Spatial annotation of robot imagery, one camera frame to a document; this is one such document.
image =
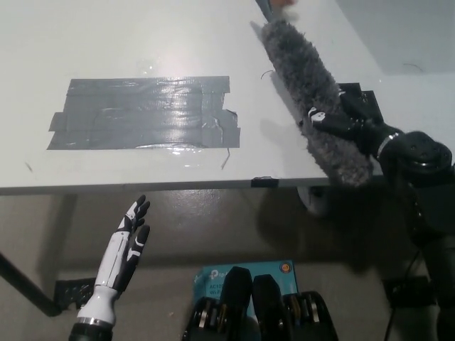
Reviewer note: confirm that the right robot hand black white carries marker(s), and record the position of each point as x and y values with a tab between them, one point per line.
341	120

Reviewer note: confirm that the person's hand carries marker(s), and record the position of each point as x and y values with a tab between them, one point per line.
286	4

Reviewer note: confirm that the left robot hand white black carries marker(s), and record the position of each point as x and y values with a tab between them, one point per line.
113	263

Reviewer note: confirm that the black robot body blocks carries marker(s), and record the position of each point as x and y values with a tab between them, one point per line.
266	312

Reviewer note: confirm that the black floor tape patch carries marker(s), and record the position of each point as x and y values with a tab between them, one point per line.
74	291
409	293

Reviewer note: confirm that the white rounded object under table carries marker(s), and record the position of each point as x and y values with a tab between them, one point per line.
311	200

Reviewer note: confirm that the thin dark thread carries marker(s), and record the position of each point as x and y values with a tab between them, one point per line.
412	67
226	160

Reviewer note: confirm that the black table leg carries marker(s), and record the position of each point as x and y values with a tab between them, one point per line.
28	289

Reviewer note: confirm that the small black tape piece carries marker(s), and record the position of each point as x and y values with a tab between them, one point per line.
264	182

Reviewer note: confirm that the teal router cardboard box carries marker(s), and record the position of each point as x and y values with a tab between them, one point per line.
213	275

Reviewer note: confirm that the grey duct tape patch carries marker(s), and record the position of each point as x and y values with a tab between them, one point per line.
142	113

